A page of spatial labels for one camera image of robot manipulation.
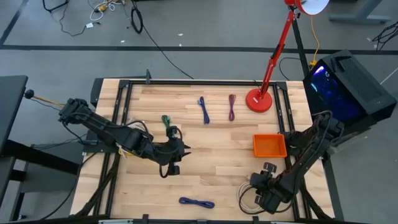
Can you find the black tangled floor cables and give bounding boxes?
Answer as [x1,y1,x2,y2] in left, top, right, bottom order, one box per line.
[371,21,398,51]

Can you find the wooden stick with black knob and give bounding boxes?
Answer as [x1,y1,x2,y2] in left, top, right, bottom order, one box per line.
[24,89,65,108]

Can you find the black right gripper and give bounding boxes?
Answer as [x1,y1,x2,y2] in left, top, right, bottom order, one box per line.
[249,161,282,215]

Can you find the blue braided USB cable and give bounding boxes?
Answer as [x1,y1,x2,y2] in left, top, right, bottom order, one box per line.
[197,96,211,125]
[178,196,216,210]

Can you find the orange plastic basket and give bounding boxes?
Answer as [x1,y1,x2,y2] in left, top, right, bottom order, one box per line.
[252,133,288,159]

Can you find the black glass-sided computer tower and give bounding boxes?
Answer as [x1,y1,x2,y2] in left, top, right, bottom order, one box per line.
[302,49,398,128]

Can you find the red desk lamp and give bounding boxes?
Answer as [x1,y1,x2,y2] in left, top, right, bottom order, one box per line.
[244,0,330,113]

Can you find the black coiled power cable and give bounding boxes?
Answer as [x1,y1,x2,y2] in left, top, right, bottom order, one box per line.
[126,0,195,80]

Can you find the grey desk leg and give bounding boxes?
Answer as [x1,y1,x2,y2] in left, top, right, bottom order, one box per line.
[328,0,393,25]

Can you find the white power strip cables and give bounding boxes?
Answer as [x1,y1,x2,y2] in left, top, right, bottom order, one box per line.
[85,0,127,29]

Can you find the black side desk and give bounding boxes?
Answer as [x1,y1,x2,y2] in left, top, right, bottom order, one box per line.
[0,74,81,222]

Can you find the yellow extension cord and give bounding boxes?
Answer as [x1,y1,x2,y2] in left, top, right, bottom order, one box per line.
[309,16,321,69]

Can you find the black metal table frame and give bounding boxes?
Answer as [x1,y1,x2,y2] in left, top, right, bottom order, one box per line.
[70,70,346,224]

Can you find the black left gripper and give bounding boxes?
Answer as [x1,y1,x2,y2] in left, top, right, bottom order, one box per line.
[152,125,192,179]

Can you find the maroon braided USB cable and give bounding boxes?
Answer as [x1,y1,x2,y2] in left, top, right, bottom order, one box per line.
[228,93,237,122]

